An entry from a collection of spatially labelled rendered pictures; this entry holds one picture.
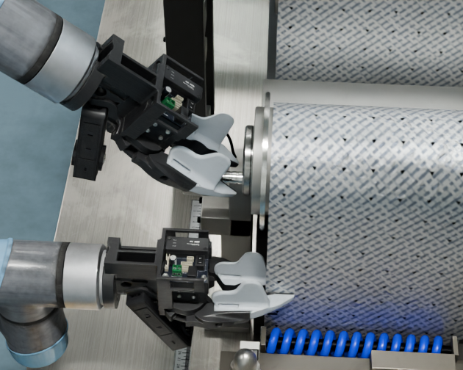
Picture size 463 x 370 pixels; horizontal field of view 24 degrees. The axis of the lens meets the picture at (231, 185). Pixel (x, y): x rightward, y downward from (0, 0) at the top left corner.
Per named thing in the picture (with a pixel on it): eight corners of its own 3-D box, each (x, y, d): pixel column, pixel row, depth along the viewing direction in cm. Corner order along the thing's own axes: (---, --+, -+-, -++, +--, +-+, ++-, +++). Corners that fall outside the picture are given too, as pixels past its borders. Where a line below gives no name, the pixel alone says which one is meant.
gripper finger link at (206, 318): (248, 324, 118) (170, 318, 119) (248, 331, 120) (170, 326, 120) (251, 288, 122) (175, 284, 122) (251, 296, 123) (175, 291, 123)
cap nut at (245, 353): (229, 359, 123) (229, 338, 120) (261, 361, 123) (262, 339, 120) (228, 387, 121) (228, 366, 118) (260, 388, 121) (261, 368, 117)
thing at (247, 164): (243, 140, 109) (241, 206, 112) (262, 141, 109) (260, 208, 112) (246, 114, 116) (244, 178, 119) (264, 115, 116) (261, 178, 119)
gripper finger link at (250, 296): (295, 293, 116) (209, 287, 116) (292, 324, 120) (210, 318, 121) (296, 270, 118) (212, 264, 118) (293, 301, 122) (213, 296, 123)
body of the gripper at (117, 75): (203, 133, 105) (102, 72, 99) (151, 175, 110) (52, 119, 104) (209, 80, 110) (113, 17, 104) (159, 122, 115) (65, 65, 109)
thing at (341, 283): (264, 326, 127) (267, 228, 113) (462, 335, 126) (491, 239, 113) (264, 329, 127) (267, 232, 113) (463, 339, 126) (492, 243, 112)
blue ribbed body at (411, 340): (266, 337, 128) (267, 321, 125) (447, 346, 127) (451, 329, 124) (265, 362, 126) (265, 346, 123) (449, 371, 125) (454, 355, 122)
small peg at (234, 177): (217, 186, 115) (217, 178, 116) (242, 186, 115) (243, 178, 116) (217, 175, 114) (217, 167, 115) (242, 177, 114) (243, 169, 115)
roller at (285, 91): (261, 128, 136) (264, 58, 127) (464, 136, 135) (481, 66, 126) (258, 200, 128) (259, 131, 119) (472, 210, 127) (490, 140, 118)
